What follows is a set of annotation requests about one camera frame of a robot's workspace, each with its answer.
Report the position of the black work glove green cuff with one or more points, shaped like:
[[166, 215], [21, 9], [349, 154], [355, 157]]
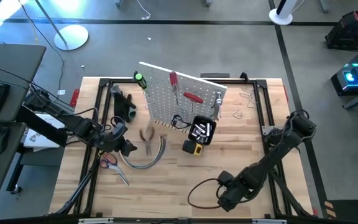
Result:
[[121, 99]]

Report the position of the black mat striped edge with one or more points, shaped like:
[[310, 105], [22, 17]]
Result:
[[353, 211]]

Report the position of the short chrome socket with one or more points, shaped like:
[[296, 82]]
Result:
[[201, 139], [196, 133], [198, 127]]

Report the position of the black column white base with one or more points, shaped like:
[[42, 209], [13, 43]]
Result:
[[280, 18]]

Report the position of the red table clamp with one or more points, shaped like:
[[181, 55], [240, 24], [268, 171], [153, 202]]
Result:
[[75, 97]]

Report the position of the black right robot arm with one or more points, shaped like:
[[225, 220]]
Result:
[[278, 152]]

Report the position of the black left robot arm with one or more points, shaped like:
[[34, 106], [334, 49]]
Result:
[[79, 126]]

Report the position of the black desk leg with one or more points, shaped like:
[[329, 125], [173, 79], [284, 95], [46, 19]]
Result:
[[14, 174]]

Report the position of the grey desk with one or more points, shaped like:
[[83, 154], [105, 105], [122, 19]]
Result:
[[14, 62]]

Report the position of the black plastic bin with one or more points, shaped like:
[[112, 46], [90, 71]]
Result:
[[211, 119]]

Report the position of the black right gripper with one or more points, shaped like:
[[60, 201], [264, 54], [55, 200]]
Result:
[[233, 197]]

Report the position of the white paper box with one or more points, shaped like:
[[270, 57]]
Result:
[[39, 140]]

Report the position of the silver metal bracket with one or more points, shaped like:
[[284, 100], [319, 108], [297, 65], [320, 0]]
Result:
[[95, 221], [269, 221]]

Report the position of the red clear Husky screwdriver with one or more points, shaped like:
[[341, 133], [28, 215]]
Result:
[[174, 79]]

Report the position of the long chrome socket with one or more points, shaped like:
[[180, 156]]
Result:
[[208, 129]]

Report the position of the clear safety glasses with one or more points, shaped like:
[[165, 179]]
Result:
[[176, 119]]

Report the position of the multi prong tool rack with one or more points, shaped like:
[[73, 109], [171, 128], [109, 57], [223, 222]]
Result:
[[169, 126]]

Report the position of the black storage crate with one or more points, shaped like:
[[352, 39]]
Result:
[[346, 34]]

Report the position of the computer case with lights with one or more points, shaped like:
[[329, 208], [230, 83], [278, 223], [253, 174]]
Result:
[[350, 77]]

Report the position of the black desk support bar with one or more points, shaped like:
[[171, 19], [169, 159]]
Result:
[[42, 129]]

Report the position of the yellow black tape measure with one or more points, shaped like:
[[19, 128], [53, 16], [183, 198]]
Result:
[[192, 147]]

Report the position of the white metal pegboard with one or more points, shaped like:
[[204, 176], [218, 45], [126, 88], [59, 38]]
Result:
[[163, 99]]

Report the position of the white round base stand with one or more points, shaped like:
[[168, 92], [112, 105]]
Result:
[[71, 37]]

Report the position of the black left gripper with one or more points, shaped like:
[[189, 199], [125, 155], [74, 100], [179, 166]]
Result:
[[113, 141]]

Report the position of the black aluminium rig frame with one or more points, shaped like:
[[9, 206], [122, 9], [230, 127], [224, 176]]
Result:
[[272, 199]]

